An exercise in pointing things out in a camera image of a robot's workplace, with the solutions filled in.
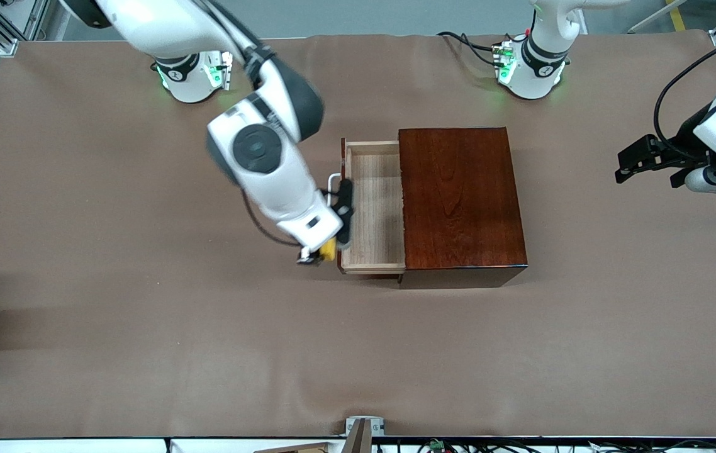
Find wooden drawer with white handle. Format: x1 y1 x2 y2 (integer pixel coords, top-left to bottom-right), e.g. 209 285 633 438
327 137 408 281

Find brown table cloth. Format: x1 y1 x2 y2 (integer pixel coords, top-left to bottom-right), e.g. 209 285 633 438
0 31 716 439

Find dark brown wooden cabinet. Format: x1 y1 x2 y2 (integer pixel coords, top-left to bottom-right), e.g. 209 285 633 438
398 127 529 290

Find light wooden plank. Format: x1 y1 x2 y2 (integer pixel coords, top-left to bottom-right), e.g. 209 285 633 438
254 442 333 453

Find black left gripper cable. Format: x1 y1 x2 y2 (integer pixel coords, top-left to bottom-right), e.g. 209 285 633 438
654 31 716 158

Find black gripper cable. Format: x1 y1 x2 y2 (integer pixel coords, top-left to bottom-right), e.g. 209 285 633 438
207 0 301 248
654 31 716 158

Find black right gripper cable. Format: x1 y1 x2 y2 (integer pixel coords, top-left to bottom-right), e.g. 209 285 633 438
207 0 301 248

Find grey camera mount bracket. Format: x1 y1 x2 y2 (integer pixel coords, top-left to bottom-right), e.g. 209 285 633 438
345 416 386 453

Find black left arm base cable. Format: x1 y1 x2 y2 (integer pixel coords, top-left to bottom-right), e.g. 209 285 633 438
437 31 503 67

